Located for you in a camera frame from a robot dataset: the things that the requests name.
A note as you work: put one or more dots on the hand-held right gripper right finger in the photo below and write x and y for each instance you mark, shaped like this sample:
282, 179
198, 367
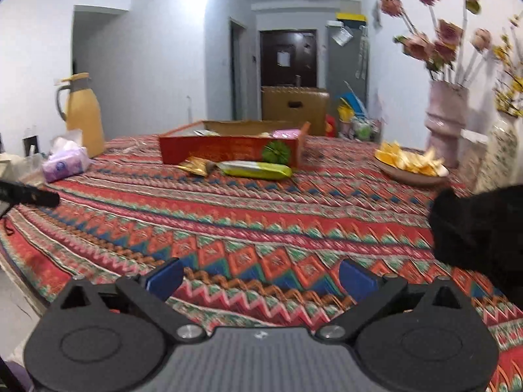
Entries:
357, 279

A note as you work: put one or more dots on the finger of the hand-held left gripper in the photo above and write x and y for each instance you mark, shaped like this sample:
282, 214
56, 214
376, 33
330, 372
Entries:
32, 196

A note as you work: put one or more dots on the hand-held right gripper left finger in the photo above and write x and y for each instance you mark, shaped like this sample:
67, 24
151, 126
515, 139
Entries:
165, 279

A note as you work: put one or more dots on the red cardboard box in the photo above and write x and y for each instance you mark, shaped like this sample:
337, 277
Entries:
229, 149

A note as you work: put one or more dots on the pink snack packet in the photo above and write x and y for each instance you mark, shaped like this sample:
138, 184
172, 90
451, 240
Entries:
286, 134

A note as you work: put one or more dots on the purple tissue pack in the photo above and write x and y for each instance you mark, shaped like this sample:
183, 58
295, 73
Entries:
65, 167

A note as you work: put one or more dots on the yellow thermos jug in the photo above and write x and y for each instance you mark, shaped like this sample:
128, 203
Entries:
83, 122

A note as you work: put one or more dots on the gold white snack packet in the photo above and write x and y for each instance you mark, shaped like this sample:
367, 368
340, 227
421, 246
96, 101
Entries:
196, 166

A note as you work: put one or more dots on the bowl of yellow chips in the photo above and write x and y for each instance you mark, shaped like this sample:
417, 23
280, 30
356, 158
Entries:
400, 159

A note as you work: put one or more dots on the dark cloth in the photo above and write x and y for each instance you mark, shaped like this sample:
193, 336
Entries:
482, 228

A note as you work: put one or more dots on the lime green snack packet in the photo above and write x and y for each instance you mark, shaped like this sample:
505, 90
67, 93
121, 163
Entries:
257, 170

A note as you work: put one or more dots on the pile of colourful bags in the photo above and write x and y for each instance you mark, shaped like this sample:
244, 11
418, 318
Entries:
355, 124

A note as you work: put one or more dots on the pink ribbed vase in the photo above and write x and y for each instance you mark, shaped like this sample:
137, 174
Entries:
445, 122

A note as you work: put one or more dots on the brown cardboard box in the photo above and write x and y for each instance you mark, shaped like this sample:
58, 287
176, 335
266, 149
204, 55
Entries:
278, 110

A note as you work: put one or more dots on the white patterned vase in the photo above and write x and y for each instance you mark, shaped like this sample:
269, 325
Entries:
498, 151

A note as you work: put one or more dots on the grey refrigerator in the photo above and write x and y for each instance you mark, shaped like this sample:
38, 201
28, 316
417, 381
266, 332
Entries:
339, 73

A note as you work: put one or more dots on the dark brown door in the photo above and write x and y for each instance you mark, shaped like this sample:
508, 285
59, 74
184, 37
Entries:
304, 61

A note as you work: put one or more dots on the yellow artificial flowers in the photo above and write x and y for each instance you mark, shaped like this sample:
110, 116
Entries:
510, 94

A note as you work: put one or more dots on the yellow black box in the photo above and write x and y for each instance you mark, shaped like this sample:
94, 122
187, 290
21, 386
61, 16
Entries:
351, 17

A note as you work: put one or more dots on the pink artificial flowers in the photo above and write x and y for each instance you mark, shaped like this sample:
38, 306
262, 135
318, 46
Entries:
449, 32

